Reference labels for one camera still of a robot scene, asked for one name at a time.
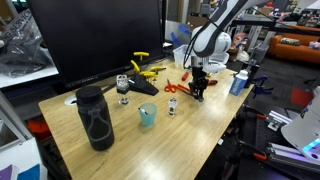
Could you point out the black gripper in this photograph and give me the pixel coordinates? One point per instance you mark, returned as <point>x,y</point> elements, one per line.
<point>199,82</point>

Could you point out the red handled pliers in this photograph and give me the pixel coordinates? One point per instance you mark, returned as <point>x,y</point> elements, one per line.
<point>188,92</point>

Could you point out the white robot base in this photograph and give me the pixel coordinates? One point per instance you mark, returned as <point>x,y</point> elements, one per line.
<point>303,132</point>

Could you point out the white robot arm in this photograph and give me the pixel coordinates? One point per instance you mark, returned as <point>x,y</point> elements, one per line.
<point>210,39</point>

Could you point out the small glass salt shaker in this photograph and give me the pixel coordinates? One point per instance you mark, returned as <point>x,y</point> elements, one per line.
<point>172,105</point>

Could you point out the clear plastic bin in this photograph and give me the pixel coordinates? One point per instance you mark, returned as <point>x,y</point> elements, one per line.
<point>180,53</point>

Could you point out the blue white bottle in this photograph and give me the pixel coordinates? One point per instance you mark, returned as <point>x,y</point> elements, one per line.
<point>239,82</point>

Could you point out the teal plastic cup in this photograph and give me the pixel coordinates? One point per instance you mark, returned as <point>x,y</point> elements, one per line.
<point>147,113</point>

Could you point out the blue clamp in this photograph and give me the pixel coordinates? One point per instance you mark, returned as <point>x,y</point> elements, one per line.
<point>259,88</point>

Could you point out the clear acrylic block stand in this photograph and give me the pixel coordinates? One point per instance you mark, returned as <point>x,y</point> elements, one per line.
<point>122,89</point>

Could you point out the black water bottle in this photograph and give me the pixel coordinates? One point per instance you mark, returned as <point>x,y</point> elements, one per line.
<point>94,113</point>

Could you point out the orange sofa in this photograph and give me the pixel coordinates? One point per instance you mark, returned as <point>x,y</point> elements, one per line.
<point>301,53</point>

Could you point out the large black monitor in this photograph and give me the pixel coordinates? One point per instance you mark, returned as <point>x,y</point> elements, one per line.
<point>90,40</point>

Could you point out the grey plastic bag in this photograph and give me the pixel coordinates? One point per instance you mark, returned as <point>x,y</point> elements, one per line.
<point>22,53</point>

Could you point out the red handled tool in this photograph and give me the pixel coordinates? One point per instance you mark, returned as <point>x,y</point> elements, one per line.
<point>185,76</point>

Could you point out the orange handled scissors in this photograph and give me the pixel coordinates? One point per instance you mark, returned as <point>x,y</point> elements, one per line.
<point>170,87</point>

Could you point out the yellow T-handle hex key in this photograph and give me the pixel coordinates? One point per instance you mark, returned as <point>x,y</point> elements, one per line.
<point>141,55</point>
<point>157,69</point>
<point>149,74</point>
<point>136,67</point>

